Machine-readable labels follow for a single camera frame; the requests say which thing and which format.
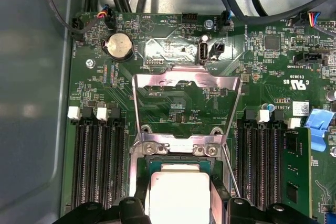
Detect black square chip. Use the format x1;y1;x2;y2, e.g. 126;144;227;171
264;36;280;51

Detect metal locking lever wire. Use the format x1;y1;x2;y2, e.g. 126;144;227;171
220;144;242;198

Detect CPU socket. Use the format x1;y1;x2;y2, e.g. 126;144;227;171
130;126;232;224

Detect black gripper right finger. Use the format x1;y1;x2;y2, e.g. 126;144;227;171
209;175;318;224

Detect green RAM stick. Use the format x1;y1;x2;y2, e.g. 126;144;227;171
282;126;313;218

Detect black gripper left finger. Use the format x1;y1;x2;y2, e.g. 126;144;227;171
59;179;152;224

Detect blue expansion slot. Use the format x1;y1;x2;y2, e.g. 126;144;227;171
325;207;336;224

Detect internal USB port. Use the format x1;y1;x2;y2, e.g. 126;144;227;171
197;40;210;65

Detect silver coin battery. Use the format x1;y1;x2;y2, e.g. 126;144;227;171
104;32;134;61

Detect fan connector coloured wires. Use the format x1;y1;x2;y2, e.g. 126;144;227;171
96;4;116;30
299;11;322;29

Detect silver CPU green rim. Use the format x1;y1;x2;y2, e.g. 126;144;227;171
146;158;212;224

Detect green motherboard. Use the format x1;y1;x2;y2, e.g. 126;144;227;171
60;11;336;224

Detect white barcode sticker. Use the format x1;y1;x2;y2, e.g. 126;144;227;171
291;100;310;116

